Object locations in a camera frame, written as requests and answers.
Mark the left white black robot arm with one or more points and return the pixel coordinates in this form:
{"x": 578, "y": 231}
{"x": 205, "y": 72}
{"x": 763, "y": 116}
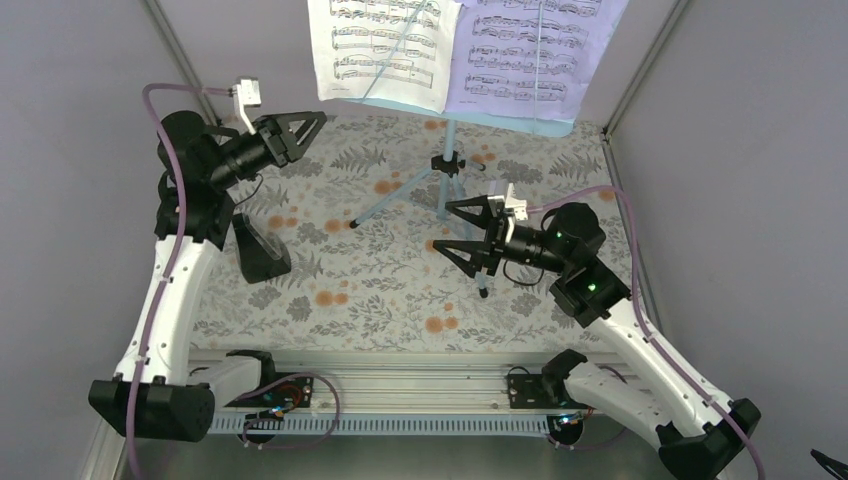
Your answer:
{"x": 153, "y": 393}

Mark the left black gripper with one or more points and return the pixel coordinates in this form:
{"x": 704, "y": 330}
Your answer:
{"x": 280, "y": 142}

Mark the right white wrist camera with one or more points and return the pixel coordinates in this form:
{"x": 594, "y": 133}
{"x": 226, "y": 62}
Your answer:
{"x": 502, "y": 199}

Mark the white sheet music paper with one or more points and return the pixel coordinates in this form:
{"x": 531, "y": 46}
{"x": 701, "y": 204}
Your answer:
{"x": 396, "y": 51}

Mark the floral patterned table mat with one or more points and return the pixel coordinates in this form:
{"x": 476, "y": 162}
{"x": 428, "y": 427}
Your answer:
{"x": 365, "y": 275}

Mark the black object at corner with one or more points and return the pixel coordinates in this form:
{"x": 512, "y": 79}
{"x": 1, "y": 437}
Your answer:
{"x": 835, "y": 468}

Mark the light blue music stand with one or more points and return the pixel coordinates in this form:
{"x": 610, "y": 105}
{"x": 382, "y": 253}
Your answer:
{"x": 449, "y": 164}

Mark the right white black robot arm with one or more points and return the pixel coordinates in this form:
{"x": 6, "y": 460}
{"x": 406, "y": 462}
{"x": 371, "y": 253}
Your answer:
{"x": 696, "y": 428}

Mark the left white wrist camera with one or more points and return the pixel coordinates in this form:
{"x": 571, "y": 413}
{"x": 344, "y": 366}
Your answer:
{"x": 246, "y": 94}

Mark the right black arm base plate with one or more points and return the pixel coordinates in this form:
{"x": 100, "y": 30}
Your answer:
{"x": 531, "y": 391}

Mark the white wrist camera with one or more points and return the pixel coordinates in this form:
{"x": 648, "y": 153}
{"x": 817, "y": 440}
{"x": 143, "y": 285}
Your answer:
{"x": 246, "y": 94}
{"x": 502, "y": 199}

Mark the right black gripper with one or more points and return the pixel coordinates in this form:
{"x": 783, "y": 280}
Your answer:
{"x": 491, "y": 245}

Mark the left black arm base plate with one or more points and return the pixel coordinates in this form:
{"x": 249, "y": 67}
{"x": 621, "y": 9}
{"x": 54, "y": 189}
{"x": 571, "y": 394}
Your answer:
{"x": 294, "y": 393}

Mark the aluminium mounting rail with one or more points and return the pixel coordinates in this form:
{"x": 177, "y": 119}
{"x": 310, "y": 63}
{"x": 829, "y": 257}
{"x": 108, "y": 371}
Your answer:
{"x": 380, "y": 393}

